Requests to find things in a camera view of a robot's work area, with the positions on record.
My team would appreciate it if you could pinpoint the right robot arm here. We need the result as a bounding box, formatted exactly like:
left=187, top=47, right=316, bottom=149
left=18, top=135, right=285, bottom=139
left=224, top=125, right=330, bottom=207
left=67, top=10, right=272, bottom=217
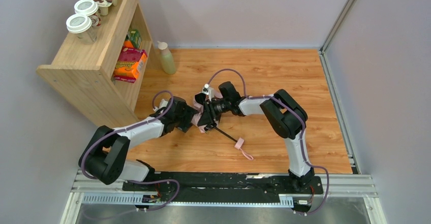
left=193, top=81, right=315, bottom=191

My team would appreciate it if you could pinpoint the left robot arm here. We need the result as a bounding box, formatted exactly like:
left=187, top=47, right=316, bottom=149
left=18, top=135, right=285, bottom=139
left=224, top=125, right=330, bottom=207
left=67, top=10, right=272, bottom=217
left=78, top=97, right=198, bottom=185

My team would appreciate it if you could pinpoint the green squeeze bottle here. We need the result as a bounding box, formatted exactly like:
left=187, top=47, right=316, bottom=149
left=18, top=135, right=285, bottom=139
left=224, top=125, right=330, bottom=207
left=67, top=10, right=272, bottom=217
left=158, top=41, right=176, bottom=75

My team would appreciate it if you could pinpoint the orange pink snack box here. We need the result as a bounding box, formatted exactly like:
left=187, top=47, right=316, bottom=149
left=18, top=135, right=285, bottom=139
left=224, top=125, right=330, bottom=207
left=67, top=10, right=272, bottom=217
left=113, top=46, right=147, bottom=83

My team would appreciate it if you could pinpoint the wooden shelf unit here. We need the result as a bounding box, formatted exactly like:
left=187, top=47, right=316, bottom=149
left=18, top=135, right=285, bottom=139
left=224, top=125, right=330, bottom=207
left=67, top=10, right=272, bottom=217
left=36, top=0, right=161, bottom=127

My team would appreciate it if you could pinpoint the green carton on shelf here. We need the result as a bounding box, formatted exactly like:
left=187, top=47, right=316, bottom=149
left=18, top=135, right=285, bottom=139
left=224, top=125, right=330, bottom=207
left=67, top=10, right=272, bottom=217
left=125, top=29, right=142, bottom=49

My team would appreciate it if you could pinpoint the white lidded jar front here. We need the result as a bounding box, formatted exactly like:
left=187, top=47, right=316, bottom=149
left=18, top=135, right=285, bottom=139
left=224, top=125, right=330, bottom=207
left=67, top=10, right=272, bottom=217
left=66, top=14, right=97, bottom=44

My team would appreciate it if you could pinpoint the white lidded jar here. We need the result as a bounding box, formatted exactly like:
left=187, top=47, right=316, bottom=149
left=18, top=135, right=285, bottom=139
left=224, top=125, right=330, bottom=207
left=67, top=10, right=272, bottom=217
left=74, top=0, right=101, bottom=27
left=66, top=14, right=97, bottom=44

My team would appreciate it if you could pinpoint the white lidded jar rear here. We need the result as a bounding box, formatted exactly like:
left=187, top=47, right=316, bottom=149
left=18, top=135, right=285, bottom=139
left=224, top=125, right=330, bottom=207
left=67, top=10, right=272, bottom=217
left=74, top=0, right=101, bottom=27

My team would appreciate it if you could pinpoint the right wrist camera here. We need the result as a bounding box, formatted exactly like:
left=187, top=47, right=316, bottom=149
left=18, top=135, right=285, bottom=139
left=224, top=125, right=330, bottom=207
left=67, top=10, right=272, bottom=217
left=201, top=84, right=214, bottom=101

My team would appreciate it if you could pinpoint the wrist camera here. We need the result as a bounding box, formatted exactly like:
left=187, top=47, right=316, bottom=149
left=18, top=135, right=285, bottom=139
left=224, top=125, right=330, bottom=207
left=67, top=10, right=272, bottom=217
left=201, top=84, right=214, bottom=101
left=159, top=99, right=169, bottom=110

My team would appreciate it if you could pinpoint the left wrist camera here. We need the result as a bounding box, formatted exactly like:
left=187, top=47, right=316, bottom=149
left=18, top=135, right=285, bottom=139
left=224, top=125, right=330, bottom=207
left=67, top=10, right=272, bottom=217
left=159, top=99, right=169, bottom=110

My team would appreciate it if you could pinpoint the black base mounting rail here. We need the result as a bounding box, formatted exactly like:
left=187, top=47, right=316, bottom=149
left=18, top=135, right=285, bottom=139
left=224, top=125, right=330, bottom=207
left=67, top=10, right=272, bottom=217
left=122, top=172, right=325, bottom=204

